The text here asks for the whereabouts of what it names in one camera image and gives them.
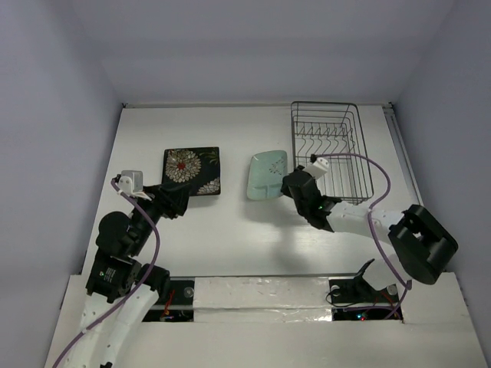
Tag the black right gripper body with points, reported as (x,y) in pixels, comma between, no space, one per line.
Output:
(293,184)

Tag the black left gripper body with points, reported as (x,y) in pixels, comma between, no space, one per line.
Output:
(157,205)

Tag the pale green plate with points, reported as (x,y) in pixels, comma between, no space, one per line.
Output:
(266,172)

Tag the wire dish rack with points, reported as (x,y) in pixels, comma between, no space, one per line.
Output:
(333,131)

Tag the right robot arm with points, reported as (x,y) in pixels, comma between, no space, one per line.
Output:
(413,245)

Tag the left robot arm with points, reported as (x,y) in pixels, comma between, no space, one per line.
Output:
(124,281)

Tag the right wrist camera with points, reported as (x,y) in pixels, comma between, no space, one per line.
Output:
(319,166)

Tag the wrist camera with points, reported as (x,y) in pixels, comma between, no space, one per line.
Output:
(319,166)
(129,183)

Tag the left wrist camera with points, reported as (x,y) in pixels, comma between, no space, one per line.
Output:
(129,183)

